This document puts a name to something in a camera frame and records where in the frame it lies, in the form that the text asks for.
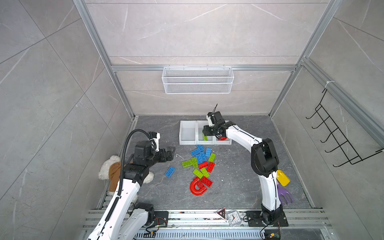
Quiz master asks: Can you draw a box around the white brown plush toy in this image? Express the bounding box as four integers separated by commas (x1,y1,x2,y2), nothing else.
98,156,154,204

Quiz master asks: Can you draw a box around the purple toy fork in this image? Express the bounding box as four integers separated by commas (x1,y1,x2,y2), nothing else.
277,184,294,205

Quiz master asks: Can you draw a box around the white wire mesh basket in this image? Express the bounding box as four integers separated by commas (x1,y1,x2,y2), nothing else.
162,67,235,94

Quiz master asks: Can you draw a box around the green lego brick long left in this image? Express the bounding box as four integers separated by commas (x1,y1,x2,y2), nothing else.
182,158,199,169

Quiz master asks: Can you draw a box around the white storage bin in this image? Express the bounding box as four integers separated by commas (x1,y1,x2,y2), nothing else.
196,120,214,145
213,124,232,145
179,121,198,145

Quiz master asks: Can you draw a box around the black wire hook rack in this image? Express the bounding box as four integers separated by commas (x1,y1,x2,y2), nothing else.
306,89,384,168

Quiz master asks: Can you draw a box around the left white storage bin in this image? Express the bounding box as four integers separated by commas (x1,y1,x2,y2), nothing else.
179,121,198,145

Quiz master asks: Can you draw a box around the blue lego brick top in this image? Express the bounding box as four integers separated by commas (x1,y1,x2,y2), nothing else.
197,145,205,152

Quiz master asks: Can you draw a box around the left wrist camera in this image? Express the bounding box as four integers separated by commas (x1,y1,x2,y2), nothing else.
148,131,160,152

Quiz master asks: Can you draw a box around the lone blue lego brick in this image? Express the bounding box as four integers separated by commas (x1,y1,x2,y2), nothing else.
165,167,176,178

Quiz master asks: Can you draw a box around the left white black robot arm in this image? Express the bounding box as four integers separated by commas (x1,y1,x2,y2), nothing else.
88,129,176,240

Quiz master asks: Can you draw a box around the yellow toy block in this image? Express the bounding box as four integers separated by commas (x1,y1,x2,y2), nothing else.
277,170,291,187

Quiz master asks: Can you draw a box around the middle white storage bin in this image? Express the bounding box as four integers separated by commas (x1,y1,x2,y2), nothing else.
196,120,214,145

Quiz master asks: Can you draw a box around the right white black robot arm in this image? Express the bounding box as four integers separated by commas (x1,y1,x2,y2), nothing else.
202,111,284,226

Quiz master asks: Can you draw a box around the red horseshoe magnet toy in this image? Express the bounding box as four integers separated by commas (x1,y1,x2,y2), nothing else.
190,177,207,196

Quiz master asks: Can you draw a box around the blue lego brick long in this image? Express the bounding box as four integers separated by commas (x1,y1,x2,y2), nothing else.
191,149,201,157

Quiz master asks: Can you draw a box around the red triangle sign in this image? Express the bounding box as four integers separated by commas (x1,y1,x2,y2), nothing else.
215,208,227,220

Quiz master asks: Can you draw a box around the small clear clock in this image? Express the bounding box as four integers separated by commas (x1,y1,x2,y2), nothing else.
226,210,243,227

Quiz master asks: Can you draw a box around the right white storage bin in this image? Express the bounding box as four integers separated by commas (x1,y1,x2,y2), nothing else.
213,124,232,145

